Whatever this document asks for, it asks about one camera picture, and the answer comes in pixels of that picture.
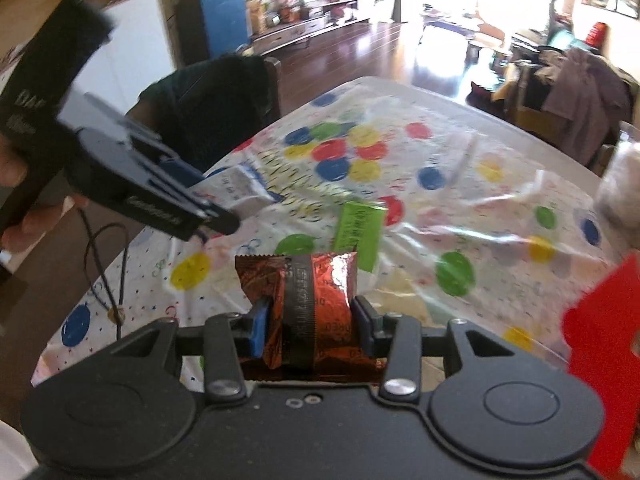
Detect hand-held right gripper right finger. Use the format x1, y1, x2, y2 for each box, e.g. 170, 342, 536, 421
350, 295, 506, 403

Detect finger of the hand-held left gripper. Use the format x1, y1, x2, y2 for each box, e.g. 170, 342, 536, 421
125, 131, 222, 217
121, 179, 241, 242

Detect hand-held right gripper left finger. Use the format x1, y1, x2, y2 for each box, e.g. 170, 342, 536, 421
112, 297, 273, 404

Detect red-brown packet with black band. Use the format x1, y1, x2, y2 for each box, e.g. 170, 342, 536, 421
234, 251, 387, 383

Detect white snack packet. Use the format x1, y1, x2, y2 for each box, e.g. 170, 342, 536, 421
202, 162, 281, 216

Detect red and white cardboard box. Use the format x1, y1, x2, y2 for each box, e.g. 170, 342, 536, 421
560, 252, 640, 480

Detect person's left hand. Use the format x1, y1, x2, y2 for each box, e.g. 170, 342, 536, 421
0, 149, 92, 257

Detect pale yellow snack packet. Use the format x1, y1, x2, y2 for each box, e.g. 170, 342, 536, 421
372, 265, 441, 326

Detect dark chair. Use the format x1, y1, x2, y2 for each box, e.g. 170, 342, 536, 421
137, 55, 283, 176

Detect green snack packet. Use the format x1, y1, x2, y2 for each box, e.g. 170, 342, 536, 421
332, 200, 390, 273

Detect white cabinet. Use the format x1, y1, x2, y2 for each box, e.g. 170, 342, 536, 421
87, 0, 178, 121

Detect blue panel cabinet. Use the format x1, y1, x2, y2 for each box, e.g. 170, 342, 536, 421
200, 0, 251, 56

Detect low wooden sideboard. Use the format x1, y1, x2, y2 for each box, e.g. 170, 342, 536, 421
250, 0, 381, 43

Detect clear plastic bag of bread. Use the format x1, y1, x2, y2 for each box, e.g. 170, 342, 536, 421
595, 142, 640, 251

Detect low coffee table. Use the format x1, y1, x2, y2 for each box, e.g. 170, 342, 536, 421
422, 7, 501, 41

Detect grey-brown jacket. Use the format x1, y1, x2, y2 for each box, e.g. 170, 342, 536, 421
542, 47, 632, 157

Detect red bag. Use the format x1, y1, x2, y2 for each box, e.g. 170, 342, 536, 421
585, 21, 608, 48

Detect black cable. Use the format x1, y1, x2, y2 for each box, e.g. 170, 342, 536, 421
75, 207, 133, 341

